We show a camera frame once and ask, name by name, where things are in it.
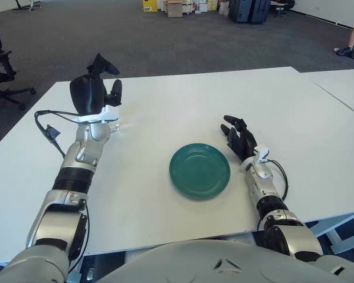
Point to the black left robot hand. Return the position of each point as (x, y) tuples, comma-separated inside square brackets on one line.
[(87, 94)]

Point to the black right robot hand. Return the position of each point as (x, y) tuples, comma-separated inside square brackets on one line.
[(242, 144)]

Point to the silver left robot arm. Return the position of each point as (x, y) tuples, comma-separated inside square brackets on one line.
[(76, 177)]

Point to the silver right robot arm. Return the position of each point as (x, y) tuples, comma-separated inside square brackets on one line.
[(283, 230)]

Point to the green round plate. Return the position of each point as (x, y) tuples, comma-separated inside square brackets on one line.
[(199, 172)]

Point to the black office chair with armrest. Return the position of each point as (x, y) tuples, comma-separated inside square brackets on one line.
[(0, 75)]

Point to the black and white floor stand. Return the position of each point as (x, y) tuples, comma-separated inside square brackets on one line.
[(29, 4)]

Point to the yellow box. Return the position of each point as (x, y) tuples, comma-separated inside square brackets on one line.
[(149, 6)]

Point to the grey robot torso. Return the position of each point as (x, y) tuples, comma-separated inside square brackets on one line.
[(224, 265)]

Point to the brown cardboard box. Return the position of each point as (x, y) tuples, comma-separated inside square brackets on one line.
[(174, 9)]

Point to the clear plastic bag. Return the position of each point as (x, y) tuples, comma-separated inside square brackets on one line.
[(224, 8)]

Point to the stack of white boxes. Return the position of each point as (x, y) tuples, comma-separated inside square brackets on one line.
[(199, 6)]

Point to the black and red rolling chair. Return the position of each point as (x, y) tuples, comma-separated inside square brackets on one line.
[(281, 5)]

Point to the seated person in shorts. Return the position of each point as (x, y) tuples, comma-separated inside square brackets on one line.
[(352, 35)]

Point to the white table leg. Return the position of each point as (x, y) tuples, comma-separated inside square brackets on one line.
[(76, 269)]

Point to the white table leg frame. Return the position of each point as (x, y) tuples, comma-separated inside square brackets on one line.
[(342, 221)]

